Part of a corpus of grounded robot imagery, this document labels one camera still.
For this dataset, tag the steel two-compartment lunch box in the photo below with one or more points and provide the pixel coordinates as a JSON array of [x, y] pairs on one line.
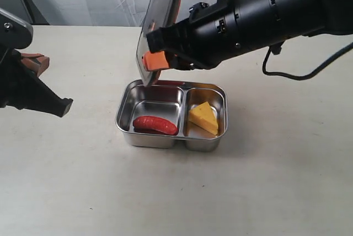
[[172, 100]]

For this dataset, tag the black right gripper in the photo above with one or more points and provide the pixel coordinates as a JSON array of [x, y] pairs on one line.
[[201, 41]]

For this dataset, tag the dark transparent lid orange seal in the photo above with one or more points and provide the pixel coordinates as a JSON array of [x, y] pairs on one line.
[[159, 14]]

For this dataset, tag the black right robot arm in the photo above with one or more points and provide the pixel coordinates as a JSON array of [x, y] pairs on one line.
[[268, 22]]

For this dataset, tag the red toy sausage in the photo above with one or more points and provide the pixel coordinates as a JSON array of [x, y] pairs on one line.
[[153, 123]]

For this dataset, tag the yellow toy cheese wedge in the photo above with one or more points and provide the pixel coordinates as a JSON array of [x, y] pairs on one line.
[[203, 117]]

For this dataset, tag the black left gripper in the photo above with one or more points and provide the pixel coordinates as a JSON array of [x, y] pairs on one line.
[[21, 87]]

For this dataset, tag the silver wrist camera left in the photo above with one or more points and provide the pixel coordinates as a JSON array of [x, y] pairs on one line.
[[15, 32]]

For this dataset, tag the dark cabinet at left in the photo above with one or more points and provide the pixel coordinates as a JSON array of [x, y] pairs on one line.
[[25, 9]]

